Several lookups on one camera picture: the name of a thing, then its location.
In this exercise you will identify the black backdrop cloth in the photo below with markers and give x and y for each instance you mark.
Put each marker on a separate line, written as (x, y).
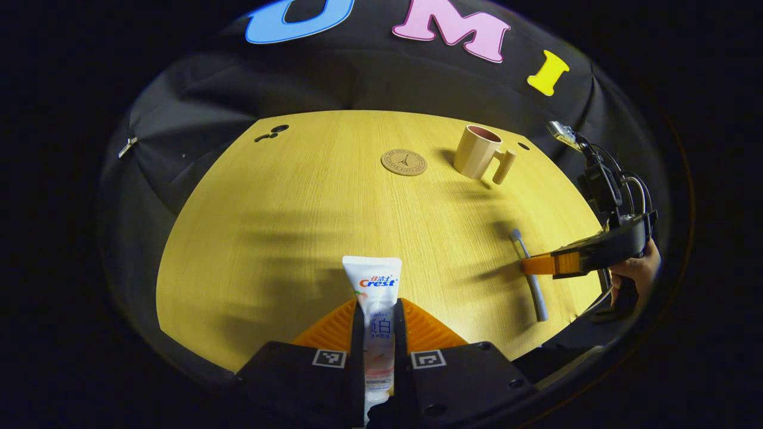
(357, 71)

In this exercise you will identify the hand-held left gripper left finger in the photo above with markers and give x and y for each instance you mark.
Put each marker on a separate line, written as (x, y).
(298, 387)

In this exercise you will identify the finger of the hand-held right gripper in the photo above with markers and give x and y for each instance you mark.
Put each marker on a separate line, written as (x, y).
(578, 257)

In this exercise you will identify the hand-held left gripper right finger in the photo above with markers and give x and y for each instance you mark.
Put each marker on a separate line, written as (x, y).
(465, 387)

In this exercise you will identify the white toothpaste tube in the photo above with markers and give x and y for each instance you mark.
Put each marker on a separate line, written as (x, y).
(372, 280)

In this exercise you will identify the beige cup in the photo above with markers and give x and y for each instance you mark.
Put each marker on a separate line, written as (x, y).
(474, 152)

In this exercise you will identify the round brown coaster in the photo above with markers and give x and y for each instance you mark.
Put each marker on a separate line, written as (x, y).
(404, 162)

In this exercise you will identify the white toothbrush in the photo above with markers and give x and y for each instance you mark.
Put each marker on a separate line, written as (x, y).
(539, 304)

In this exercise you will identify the silver cloth clip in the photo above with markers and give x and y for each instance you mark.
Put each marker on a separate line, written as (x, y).
(127, 147)

